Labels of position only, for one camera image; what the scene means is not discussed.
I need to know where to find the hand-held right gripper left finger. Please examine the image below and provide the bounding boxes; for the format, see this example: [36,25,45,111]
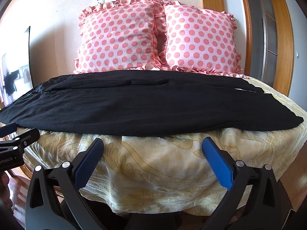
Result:
[25,138,113,230]

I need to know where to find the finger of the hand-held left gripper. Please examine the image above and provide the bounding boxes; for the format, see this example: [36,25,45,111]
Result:
[0,122,19,138]
[0,128,40,154]

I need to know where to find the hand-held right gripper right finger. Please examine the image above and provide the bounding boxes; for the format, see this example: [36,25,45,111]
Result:
[201,136,294,230]

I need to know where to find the black pants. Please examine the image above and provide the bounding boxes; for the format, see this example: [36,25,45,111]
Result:
[0,71,305,137]

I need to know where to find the yellow patterned blanket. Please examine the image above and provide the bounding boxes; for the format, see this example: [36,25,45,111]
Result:
[23,75,307,215]

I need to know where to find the pink polka dot pillow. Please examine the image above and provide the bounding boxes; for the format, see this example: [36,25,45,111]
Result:
[153,1,243,76]
[73,0,166,75]

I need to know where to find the grey sliding door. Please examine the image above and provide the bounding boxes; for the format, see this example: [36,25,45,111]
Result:
[249,0,280,87]

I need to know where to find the framed wall picture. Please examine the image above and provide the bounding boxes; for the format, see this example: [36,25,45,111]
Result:
[0,26,33,106]

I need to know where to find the wooden door frame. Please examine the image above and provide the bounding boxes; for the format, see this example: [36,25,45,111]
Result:
[237,0,295,94]

